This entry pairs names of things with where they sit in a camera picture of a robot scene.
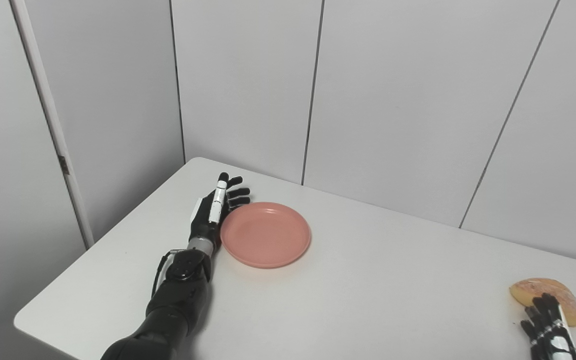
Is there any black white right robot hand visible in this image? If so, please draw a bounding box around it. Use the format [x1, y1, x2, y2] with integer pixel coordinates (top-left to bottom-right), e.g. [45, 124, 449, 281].
[520, 293, 576, 360]

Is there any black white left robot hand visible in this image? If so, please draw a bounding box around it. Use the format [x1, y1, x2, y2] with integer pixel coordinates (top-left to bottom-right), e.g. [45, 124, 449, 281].
[188, 172, 251, 251]

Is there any golden bread roll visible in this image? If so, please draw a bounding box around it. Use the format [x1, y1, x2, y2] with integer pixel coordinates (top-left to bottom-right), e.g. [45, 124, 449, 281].
[509, 278, 576, 328]

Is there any pink round plate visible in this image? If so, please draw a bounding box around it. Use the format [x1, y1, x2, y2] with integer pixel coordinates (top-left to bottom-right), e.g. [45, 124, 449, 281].
[220, 202, 312, 269]

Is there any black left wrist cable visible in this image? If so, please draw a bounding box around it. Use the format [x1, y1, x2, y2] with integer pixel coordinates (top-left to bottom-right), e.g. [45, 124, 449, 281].
[151, 251, 175, 297]

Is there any white vertical wall post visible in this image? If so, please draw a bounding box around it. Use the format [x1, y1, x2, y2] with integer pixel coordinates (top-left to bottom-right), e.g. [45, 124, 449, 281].
[9, 0, 95, 249]

